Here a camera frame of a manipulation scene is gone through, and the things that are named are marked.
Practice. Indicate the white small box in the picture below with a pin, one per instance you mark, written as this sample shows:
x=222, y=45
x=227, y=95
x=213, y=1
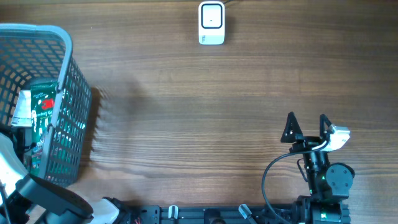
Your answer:
x=22, y=116

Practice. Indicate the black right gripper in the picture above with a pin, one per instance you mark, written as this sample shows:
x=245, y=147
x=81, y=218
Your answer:
x=312, y=142

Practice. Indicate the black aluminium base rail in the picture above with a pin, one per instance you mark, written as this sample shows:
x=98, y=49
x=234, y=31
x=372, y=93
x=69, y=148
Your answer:
x=281, y=213

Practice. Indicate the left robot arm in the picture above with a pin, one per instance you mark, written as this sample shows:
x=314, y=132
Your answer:
x=21, y=192

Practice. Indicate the green 3M gloves packet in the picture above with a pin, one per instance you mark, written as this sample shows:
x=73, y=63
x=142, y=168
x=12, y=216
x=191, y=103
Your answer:
x=42, y=103

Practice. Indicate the grey plastic mesh basket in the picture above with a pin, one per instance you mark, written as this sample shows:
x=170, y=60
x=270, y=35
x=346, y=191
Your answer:
x=33, y=54

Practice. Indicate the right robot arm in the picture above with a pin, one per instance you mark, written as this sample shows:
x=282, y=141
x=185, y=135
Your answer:
x=328, y=183

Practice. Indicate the white barcode scanner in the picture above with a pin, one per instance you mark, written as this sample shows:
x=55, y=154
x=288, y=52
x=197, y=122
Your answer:
x=211, y=23

